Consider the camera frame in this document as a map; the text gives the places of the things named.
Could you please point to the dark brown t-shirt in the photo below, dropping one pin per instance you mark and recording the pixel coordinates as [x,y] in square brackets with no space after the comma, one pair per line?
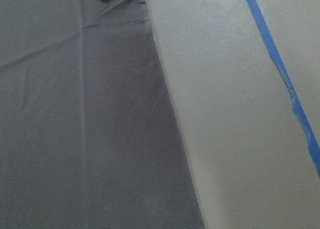
[88,134]

